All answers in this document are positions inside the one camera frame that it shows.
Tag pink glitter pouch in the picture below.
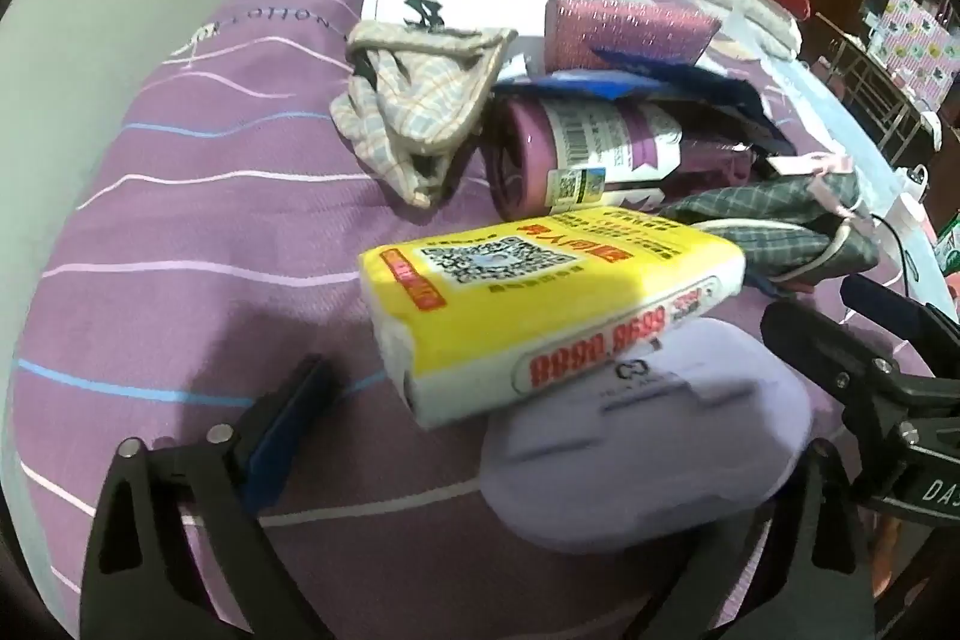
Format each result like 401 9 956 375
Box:
544 0 722 75

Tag black cable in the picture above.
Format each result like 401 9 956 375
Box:
870 212 920 296

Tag purple rolled package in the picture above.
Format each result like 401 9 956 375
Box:
482 98 758 220

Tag beige plaid garment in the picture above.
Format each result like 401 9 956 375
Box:
330 21 520 210

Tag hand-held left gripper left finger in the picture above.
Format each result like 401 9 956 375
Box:
79 353 338 640

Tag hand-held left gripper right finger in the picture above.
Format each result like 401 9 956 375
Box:
637 441 878 640

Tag pink patterned boxes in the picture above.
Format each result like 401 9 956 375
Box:
870 0 960 109

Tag lilac soft pouch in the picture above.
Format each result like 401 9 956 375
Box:
480 316 815 555

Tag grey plaid cloth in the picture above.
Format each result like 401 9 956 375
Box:
660 167 882 296

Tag yellow tissue pack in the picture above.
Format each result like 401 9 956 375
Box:
358 206 747 431

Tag metal rack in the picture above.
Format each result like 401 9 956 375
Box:
814 14 938 161

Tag white box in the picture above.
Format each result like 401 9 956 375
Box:
360 0 623 79

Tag white bottle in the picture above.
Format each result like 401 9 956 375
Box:
889 164 938 251

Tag purple striped bed sheet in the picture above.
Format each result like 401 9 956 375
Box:
11 0 938 640

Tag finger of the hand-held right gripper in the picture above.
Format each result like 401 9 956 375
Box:
761 301 901 405
840 275 960 348

